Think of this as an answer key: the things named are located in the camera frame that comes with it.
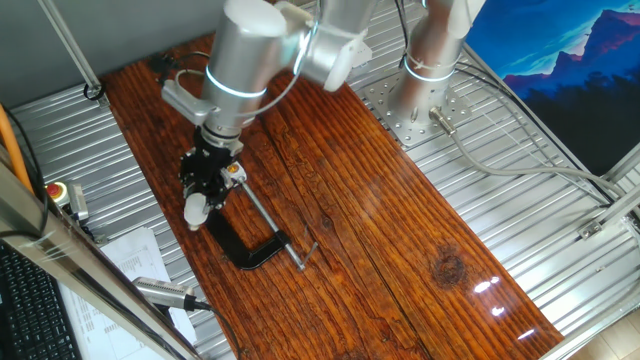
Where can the brown wooden board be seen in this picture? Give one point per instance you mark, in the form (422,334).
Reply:
(375,225)

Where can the red emergency stop button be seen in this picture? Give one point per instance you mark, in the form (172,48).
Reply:
(55,191)

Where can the white light bulb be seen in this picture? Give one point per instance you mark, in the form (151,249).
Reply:
(195,212)

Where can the white bulb socket adapter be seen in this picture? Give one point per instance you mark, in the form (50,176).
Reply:
(235,172)

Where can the printed white paper sheets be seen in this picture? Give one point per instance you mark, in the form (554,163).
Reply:
(135,260)

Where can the silver metal frame beam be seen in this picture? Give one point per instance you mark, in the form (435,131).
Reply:
(75,255)

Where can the blue mountain poster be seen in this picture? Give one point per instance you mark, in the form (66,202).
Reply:
(575,75)

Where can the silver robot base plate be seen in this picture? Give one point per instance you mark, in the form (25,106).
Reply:
(405,131)

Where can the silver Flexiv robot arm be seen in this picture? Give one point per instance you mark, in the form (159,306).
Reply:
(250,55)

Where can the aluminium frame strut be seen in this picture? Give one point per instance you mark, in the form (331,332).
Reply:
(620,210)

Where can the wrist camera with grey bracket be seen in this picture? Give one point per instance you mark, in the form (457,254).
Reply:
(187,105)

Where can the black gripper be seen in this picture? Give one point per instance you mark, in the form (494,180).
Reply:
(212,157)

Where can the aluminium post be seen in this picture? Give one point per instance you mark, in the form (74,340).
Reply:
(70,45)

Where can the black keyboard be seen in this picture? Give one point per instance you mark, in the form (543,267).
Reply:
(30,310)

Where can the orange pole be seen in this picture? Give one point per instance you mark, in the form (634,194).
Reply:
(12,145)

